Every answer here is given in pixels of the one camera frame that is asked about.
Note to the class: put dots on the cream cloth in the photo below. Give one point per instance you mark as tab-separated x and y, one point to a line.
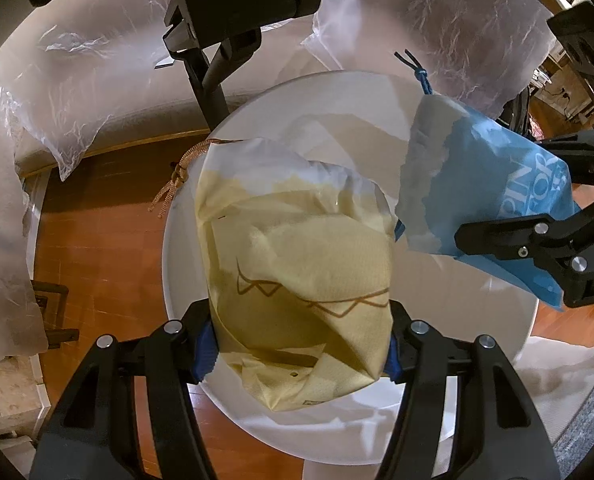
542	375

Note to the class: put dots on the clear plastic table cover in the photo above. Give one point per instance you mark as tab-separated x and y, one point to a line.
102	60

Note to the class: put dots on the grey rug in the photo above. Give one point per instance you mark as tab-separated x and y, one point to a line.
587	435

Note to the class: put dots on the white round bin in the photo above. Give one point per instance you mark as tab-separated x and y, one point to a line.
442	300

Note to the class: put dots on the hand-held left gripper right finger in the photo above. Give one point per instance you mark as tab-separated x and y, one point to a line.
392	360

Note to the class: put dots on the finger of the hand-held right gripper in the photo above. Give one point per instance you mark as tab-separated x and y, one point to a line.
582	142
502	237

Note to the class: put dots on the dark wooden stand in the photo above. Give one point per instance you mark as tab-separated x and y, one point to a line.
52	310

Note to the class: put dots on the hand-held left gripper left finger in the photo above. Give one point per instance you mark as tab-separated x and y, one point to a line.
203	355

